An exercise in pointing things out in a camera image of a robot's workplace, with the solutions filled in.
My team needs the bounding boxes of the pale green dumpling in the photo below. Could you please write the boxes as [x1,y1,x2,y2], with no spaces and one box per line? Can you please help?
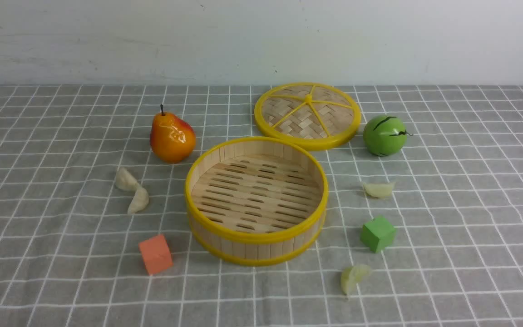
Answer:
[340,264,372,297]
[362,181,396,198]

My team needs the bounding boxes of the white dumpling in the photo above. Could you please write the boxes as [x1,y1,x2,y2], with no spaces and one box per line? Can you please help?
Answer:
[114,167,140,191]
[127,186,149,215]

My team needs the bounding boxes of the pale green dumpling front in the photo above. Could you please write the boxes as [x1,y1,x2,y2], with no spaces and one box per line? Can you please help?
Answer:
[340,264,372,297]

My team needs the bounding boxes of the bamboo steamer tray yellow rim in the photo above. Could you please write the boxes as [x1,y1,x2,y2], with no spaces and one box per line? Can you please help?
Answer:
[185,137,329,266]

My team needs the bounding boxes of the woven steamer lid yellow rim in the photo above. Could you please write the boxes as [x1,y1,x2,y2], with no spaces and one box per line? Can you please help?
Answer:
[254,82,361,151]

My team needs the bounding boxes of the orange red toy pear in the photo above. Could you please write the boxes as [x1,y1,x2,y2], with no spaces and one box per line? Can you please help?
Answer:
[149,104,197,164]

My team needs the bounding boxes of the green toy watermelon ball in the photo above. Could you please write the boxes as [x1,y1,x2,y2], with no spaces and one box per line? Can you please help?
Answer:
[363,114,413,157]

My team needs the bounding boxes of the green cube block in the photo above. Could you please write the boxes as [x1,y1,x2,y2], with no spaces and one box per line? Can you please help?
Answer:
[360,215,396,253]

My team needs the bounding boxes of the orange cube block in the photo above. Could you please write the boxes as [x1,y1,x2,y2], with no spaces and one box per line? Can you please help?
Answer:
[138,234,173,276]

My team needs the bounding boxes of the grey checked tablecloth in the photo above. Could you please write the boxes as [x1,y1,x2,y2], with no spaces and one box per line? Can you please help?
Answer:
[0,85,523,327]

